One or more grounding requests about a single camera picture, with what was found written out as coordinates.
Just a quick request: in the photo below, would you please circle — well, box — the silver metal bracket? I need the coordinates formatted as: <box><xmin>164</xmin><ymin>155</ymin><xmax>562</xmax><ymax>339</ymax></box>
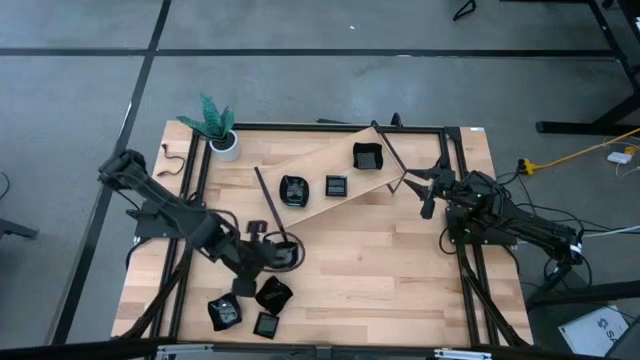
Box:
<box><xmin>433</xmin><ymin>348</ymin><xmax>494</xmax><ymax>360</ymax></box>
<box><xmin>155</xmin><ymin>343</ymin><xmax>214</xmax><ymax>360</ymax></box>

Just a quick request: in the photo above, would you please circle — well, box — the white printed box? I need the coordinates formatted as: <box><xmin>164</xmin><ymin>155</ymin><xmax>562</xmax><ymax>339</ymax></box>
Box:
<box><xmin>557</xmin><ymin>304</ymin><xmax>631</xmax><ymax>357</ymax></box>

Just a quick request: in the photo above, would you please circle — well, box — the black leaf-shaped mini plate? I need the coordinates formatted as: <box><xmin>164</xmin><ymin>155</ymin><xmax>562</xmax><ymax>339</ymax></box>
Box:
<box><xmin>278</xmin><ymin>173</ymin><xmax>311</xmax><ymax>209</ymax></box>
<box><xmin>269</xmin><ymin>238</ymin><xmax>302</xmax><ymax>272</ymax></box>

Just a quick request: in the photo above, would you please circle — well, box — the black bent metal rod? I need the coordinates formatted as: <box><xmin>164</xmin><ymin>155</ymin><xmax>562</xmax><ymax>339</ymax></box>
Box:
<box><xmin>452</xmin><ymin>0</ymin><xmax>477</xmax><ymax>22</ymax></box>

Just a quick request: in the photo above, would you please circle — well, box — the black power brick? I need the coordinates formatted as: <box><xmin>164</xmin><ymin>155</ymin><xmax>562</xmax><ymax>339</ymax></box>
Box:
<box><xmin>542</xmin><ymin>263</ymin><xmax>574</xmax><ymax>291</ymax></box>

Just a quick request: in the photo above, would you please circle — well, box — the black floor cable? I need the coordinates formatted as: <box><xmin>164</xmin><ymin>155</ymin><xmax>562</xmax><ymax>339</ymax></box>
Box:
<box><xmin>494</xmin><ymin>169</ymin><xmax>596</xmax><ymax>291</ymax></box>

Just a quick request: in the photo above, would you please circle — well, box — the white floor cable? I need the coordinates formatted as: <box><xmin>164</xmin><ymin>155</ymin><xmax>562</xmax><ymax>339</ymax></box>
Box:
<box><xmin>579</xmin><ymin>224</ymin><xmax>640</xmax><ymax>240</ymax></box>

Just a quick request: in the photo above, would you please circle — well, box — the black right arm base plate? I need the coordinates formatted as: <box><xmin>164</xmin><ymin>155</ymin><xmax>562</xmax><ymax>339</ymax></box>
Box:
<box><xmin>446</xmin><ymin>205</ymin><xmax>519</xmax><ymax>247</ymax></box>

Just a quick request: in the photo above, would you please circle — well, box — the wooden shelf black metal frame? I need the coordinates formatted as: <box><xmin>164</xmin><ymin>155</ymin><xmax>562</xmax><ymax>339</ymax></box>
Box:
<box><xmin>253</xmin><ymin>119</ymin><xmax>409</xmax><ymax>244</ymax></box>

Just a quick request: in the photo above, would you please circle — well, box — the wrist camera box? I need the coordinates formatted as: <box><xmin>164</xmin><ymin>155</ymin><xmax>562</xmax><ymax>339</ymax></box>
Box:
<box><xmin>232</xmin><ymin>277</ymin><xmax>258</xmax><ymax>299</ymax></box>
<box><xmin>419</xmin><ymin>192</ymin><xmax>438</xmax><ymax>221</ymax></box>

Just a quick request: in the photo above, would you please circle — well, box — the black floor beam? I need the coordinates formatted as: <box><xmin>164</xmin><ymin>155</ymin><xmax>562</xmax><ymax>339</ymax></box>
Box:
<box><xmin>524</xmin><ymin>279</ymin><xmax>640</xmax><ymax>309</ymax></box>

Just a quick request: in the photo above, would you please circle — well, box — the black right base cable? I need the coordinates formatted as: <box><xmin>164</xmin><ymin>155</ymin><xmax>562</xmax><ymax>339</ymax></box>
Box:
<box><xmin>437</xmin><ymin>224</ymin><xmax>454</xmax><ymax>255</ymax></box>

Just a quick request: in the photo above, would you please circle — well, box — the grey desk foot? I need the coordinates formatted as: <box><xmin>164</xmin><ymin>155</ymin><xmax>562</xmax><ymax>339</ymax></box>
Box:
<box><xmin>0</xmin><ymin>217</ymin><xmax>40</xmax><ymax>241</ymax></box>

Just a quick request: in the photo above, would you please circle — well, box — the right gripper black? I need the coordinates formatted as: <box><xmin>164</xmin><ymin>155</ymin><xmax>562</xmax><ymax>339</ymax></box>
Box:
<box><xmin>402</xmin><ymin>167</ymin><xmax>467</xmax><ymax>206</ymax></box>

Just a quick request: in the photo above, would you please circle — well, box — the black aluminium frame rail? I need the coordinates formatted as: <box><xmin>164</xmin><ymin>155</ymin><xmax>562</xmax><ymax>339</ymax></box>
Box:
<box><xmin>232</xmin><ymin>121</ymin><xmax>449</xmax><ymax>134</ymax></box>
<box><xmin>167</xmin><ymin>130</ymin><xmax>211</xmax><ymax>340</ymax></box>
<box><xmin>437</xmin><ymin>127</ymin><xmax>481</xmax><ymax>347</ymax></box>
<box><xmin>147</xmin><ymin>237</ymin><xmax>179</xmax><ymax>340</ymax></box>
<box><xmin>452</xmin><ymin>127</ymin><xmax>504</xmax><ymax>347</ymax></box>

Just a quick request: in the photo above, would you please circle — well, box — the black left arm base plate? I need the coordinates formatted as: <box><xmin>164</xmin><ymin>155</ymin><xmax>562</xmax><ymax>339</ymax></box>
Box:
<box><xmin>133</xmin><ymin>199</ymin><xmax>207</xmax><ymax>240</ymax></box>

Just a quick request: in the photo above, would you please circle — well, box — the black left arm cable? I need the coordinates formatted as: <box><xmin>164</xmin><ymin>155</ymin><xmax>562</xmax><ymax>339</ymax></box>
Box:
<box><xmin>156</xmin><ymin>143</ymin><xmax>187</xmax><ymax>177</ymax></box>

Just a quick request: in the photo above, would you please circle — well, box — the yellow extension cord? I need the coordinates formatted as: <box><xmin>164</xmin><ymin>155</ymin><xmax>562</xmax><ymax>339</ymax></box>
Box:
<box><xmin>518</xmin><ymin>127</ymin><xmax>640</xmax><ymax>176</ymax></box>

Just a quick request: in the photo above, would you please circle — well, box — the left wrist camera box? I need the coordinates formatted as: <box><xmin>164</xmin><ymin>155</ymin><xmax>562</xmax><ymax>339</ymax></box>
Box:
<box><xmin>232</xmin><ymin>277</ymin><xmax>258</xmax><ymax>299</ymax></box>

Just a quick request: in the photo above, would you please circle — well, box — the artificial green snake plant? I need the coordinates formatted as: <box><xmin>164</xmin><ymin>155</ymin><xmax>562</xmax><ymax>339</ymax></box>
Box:
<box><xmin>175</xmin><ymin>93</ymin><xmax>236</xmax><ymax>143</ymax></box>

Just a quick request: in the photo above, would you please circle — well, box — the black wavy square mini plate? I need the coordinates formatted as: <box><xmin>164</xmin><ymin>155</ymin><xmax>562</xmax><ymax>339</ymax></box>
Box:
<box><xmin>254</xmin><ymin>275</ymin><xmax>294</xmax><ymax>317</ymax></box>
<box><xmin>352</xmin><ymin>141</ymin><xmax>385</xmax><ymax>171</ymax></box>
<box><xmin>207</xmin><ymin>291</ymin><xmax>244</xmax><ymax>333</ymax></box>

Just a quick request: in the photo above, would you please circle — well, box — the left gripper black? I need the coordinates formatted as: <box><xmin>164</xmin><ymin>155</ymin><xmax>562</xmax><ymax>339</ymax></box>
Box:
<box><xmin>227</xmin><ymin>238</ymin><xmax>296</xmax><ymax>279</ymax></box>

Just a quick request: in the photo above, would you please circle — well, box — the black rig frame beam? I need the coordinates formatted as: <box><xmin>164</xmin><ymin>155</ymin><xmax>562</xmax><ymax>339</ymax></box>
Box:
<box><xmin>0</xmin><ymin>337</ymin><xmax>640</xmax><ymax>360</ymax></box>

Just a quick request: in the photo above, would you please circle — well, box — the black desk leg frame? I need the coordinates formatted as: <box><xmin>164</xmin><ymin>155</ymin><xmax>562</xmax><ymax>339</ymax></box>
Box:
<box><xmin>535</xmin><ymin>0</ymin><xmax>640</xmax><ymax>136</ymax></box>

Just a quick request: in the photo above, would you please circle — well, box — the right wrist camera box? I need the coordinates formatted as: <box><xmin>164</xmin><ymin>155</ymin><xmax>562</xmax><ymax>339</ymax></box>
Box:
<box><xmin>419</xmin><ymin>192</ymin><xmax>438</xmax><ymax>221</ymax></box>

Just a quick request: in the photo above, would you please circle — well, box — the white plant pot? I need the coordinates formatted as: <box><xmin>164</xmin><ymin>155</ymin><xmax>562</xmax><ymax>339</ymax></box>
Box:
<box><xmin>208</xmin><ymin>128</ymin><xmax>241</xmax><ymax>164</ymax></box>

